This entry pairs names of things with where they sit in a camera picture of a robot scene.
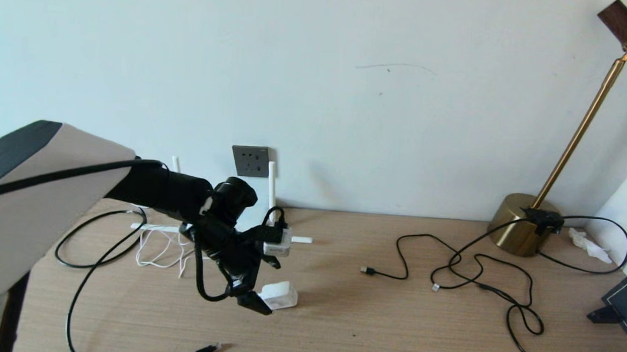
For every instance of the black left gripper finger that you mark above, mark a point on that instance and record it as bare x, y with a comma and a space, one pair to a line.
273, 262
253, 302

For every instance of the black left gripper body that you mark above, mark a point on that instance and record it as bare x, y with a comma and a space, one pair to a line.
229, 255

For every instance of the white power adapter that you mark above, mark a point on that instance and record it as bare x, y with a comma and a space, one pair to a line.
280, 295

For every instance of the white router with antennas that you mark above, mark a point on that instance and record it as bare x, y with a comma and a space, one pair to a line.
271, 190

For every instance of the brass desk lamp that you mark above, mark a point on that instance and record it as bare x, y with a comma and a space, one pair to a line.
515, 224

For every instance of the black clip on lamp base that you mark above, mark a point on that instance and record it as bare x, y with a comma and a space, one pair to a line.
542, 219

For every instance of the crumpled white tissue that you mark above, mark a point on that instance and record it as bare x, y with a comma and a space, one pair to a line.
589, 245

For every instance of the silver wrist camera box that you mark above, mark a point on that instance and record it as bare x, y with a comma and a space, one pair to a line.
280, 248

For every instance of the grey wall socket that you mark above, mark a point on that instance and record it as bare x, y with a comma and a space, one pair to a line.
250, 162

